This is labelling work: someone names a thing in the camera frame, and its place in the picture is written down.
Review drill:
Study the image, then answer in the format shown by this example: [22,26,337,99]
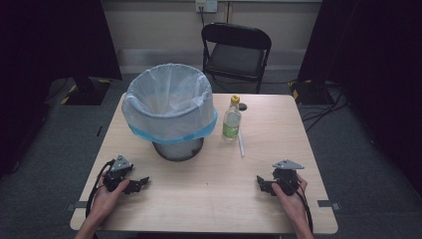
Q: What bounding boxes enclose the dark curtain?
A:
[298,0,422,197]
[0,0,123,180]

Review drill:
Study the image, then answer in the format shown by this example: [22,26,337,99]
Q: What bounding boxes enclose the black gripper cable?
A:
[85,159,115,219]
[288,181,315,235]

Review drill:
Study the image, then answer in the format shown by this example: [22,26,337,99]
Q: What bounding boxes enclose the person's right hand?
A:
[271,173,310,228]

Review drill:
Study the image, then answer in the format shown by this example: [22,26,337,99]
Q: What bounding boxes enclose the white wall socket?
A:
[195,0,219,14]

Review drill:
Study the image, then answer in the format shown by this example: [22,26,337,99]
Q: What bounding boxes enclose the bundle of black floor cables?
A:
[298,81,349,133]

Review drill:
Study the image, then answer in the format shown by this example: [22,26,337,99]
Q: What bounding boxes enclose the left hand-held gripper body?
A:
[102,154,134,193]

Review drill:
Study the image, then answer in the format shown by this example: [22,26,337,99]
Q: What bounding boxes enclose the clear plastic bottle yellow cap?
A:
[221,95,243,143]

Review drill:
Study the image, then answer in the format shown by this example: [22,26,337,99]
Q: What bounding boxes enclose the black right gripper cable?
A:
[288,181,315,235]

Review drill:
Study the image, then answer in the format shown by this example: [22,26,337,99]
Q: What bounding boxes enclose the white plastic bin bag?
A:
[120,63,219,145]

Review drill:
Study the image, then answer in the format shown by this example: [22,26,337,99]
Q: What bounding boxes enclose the grey tape strip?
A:
[316,199,341,211]
[65,200,89,213]

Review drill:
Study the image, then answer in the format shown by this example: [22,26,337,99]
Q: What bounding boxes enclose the black folding chair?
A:
[200,22,273,95]

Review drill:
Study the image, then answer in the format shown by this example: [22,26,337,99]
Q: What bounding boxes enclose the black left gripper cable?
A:
[85,159,115,219]

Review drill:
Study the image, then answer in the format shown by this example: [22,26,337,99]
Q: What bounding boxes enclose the dark grey trash bin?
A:
[151,136,205,163]

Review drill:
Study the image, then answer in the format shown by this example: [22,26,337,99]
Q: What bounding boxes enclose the black stand base striped tape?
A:
[59,75,112,107]
[288,79,336,106]

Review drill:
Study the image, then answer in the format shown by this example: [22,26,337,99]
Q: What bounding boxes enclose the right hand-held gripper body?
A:
[271,158,306,197]

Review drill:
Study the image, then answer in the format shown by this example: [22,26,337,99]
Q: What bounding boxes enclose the person's left hand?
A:
[90,170,130,221]

